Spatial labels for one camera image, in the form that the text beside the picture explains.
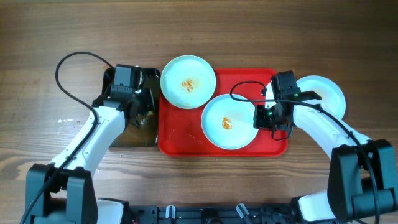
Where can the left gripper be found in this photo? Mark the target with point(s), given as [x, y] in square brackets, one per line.
[147, 106]

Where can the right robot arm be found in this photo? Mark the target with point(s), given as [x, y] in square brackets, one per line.
[362, 179]

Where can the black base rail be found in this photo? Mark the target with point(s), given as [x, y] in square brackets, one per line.
[267, 214]

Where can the red plastic serving tray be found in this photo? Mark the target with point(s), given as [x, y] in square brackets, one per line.
[180, 133]

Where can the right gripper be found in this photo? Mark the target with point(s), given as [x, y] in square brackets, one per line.
[259, 122]

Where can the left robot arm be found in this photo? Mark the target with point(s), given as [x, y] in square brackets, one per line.
[109, 117]

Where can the black water tray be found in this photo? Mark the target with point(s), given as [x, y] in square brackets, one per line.
[131, 136]

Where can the white plate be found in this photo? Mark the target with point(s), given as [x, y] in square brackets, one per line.
[188, 82]
[329, 91]
[227, 121]

